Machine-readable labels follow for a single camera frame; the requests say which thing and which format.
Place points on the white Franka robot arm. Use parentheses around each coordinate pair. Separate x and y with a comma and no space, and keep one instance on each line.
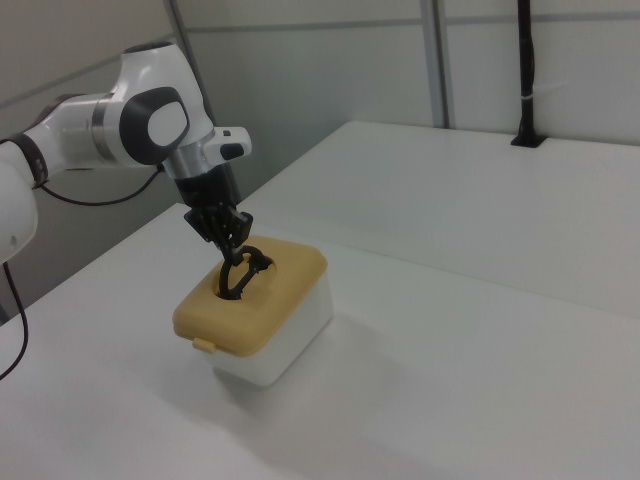
(135,75)

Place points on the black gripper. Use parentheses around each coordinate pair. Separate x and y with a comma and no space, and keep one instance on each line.
(210,192)

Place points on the white plastic tool case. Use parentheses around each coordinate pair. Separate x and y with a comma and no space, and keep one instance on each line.
(295,335)

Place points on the black pole with base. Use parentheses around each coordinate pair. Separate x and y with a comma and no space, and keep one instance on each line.
(526,60)

